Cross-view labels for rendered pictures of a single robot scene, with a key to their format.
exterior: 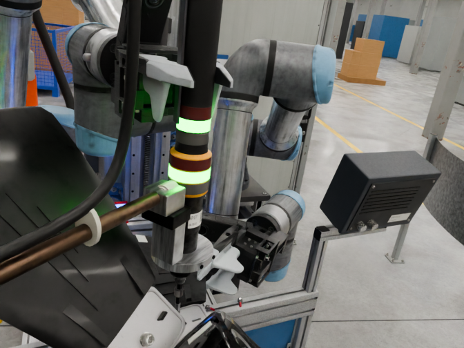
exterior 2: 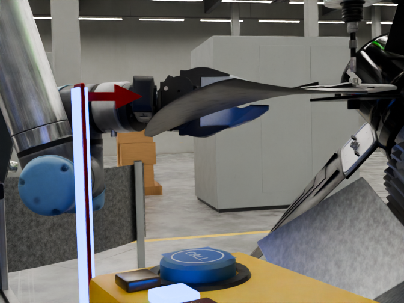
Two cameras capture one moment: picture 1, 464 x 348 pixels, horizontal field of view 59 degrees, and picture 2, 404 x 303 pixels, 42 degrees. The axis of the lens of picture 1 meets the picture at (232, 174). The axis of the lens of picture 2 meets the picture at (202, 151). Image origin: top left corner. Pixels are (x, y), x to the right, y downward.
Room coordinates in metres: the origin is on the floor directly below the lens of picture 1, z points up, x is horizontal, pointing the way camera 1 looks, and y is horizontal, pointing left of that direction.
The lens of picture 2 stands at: (0.60, 0.71, 1.15)
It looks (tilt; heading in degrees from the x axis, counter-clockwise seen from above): 3 degrees down; 269
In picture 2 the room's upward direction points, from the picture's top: 2 degrees counter-clockwise
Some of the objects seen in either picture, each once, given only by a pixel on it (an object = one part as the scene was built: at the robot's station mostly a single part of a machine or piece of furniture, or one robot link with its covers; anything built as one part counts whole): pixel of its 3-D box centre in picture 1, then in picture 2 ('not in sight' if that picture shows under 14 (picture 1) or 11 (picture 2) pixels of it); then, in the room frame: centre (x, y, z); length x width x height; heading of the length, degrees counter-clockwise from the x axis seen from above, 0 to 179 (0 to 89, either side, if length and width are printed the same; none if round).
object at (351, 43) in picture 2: (178, 296); (353, 50); (0.40, 0.04, 1.24); 0.01 x 0.01 x 0.05
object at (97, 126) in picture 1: (109, 117); not in sight; (0.63, 0.20, 1.38); 0.11 x 0.08 x 0.11; 137
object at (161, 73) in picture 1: (161, 92); not in sight; (0.39, 0.08, 1.48); 0.09 x 0.03 x 0.06; 29
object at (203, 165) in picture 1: (190, 158); not in sight; (0.40, 0.04, 1.41); 0.04 x 0.04 x 0.01
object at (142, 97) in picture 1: (142, 76); not in sight; (0.49, 0.12, 1.47); 0.12 x 0.08 x 0.09; 38
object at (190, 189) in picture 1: (188, 181); not in sight; (0.40, 0.04, 1.39); 0.04 x 0.04 x 0.01
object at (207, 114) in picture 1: (195, 109); not in sight; (0.40, 0.04, 1.47); 0.03 x 0.03 x 0.01
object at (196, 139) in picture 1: (192, 134); not in sight; (0.40, 0.04, 1.44); 0.03 x 0.03 x 0.01
